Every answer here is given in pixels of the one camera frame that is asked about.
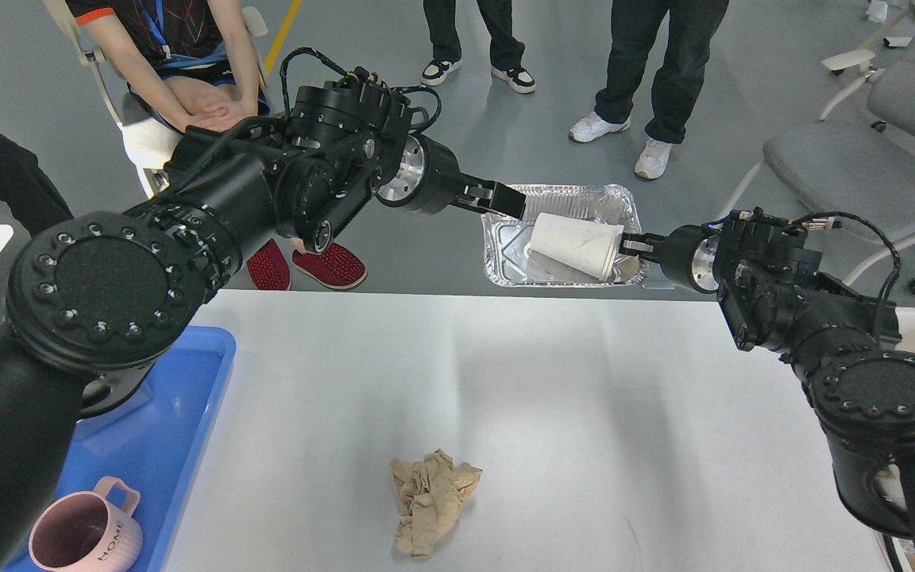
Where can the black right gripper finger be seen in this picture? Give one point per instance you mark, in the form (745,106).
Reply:
(645,246)

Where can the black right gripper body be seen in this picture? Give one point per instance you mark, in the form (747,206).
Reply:
(687,257)

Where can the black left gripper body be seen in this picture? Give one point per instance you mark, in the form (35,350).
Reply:
(428,179)

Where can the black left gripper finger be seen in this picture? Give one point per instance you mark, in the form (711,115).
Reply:
(491,197)

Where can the white paper cup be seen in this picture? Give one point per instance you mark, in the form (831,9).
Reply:
(585,246)

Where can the aluminium foil tray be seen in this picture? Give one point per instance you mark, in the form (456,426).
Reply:
(509,262)

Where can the pink plastic mug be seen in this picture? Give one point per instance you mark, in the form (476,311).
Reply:
(89,530)

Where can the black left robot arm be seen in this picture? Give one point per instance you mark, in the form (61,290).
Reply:
(93,302)

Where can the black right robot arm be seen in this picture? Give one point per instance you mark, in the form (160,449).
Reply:
(842,346)

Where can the grey padded chair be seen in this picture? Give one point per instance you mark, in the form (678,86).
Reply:
(847,161)

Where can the seated person red shoes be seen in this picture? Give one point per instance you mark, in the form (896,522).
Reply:
(192,62)

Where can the white folding chair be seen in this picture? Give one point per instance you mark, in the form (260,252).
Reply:
(148,141)

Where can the crumpled brown paper napkin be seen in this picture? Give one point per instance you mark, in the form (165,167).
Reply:
(432,492)

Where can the blue plastic tray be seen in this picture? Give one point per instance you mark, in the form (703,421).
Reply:
(155,440)

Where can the person in black trousers left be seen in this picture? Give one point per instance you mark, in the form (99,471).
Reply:
(33,199)

